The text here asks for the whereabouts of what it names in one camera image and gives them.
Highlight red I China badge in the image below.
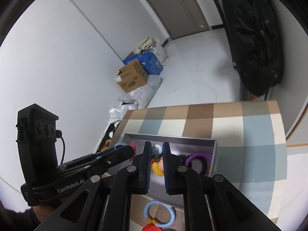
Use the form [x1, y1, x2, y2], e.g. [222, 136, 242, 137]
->
[141, 224, 163, 231]

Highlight checkered table cloth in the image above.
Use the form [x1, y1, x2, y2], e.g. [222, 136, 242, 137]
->
[103, 101, 287, 230]

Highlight silver phone box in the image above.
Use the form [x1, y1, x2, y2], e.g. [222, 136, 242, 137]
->
[120, 133, 217, 208]

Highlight person's left hand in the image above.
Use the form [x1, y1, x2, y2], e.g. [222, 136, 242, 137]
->
[32, 204, 55, 223]

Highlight blue cardboard box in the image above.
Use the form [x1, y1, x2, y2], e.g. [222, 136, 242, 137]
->
[123, 52, 163, 76]

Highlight black beaded bracelet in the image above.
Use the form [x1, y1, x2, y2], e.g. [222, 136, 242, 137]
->
[179, 153, 213, 176]

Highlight black camera module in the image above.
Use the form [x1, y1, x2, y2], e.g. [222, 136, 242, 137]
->
[16, 104, 59, 188]

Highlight brown cardboard box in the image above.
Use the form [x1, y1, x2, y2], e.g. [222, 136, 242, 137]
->
[114, 60, 148, 93]

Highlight black backpack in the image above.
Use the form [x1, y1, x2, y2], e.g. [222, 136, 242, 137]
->
[222, 0, 284, 96]

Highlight brown door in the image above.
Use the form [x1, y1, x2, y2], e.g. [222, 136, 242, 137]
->
[146, 0, 210, 39]

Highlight white cloth bag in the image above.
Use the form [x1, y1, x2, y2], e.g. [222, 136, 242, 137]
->
[136, 37, 169, 66]

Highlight purple ring toy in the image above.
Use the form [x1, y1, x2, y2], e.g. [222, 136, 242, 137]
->
[184, 153, 212, 175]

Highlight white plastic bags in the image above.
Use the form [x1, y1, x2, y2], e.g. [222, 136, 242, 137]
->
[109, 75, 162, 124]

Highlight light blue ring toy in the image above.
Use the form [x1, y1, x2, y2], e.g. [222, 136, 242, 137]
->
[144, 200, 177, 228]

